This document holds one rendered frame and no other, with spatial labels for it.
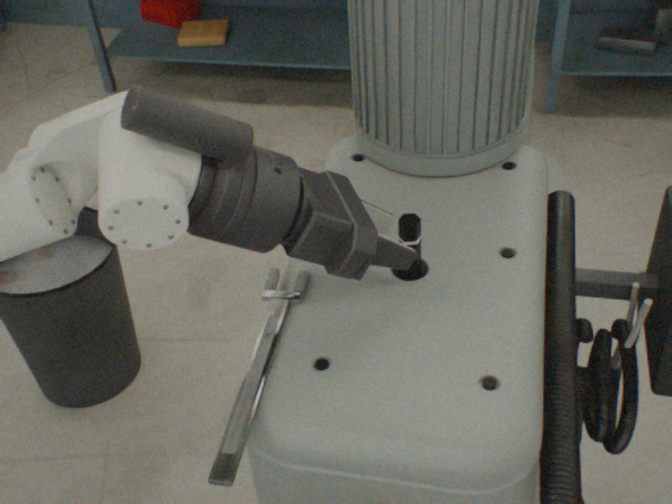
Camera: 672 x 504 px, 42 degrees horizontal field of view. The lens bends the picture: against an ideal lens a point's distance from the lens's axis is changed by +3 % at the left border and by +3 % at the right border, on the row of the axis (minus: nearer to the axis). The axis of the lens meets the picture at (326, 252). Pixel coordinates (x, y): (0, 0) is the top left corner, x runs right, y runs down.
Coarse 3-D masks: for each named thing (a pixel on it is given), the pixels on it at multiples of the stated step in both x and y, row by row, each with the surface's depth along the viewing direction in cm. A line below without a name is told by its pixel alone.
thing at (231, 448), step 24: (264, 288) 81; (264, 336) 76; (264, 360) 74; (240, 384) 72; (264, 384) 72; (240, 408) 70; (240, 432) 68; (216, 456) 67; (240, 456) 67; (216, 480) 65
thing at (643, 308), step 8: (640, 272) 121; (632, 288) 113; (632, 296) 114; (632, 304) 115; (640, 304) 124; (648, 304) 110; (632, 312) 117; (640, 312) 112; (632, 320) 118; (640, 320) 113; (632, 328) 120; (640, 328) 125; (632, 336) 116; (624, 344) 119; (632, 344) 117; (616, 352) 127; (616, 360) 122
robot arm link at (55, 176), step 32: (64, 128) 68; (96, 128) 68; (32, 160) 67; (64, 160) 69; (96, 160) 71; (0, 192) 66; (32, 192) 66; (64, 192) 71; (32, 224) 66; (64, 224) 69
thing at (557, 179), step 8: (544, 152) 153; (552, 160) 151; (552, 168) 150; (560, 168) 149; (552, 176) 148; (560, 176) 148; (552, 184) 146; (560, 184) 146; (568, 184) 146; (536, 480) 165; (536, 488) 167; (536, 496) 169
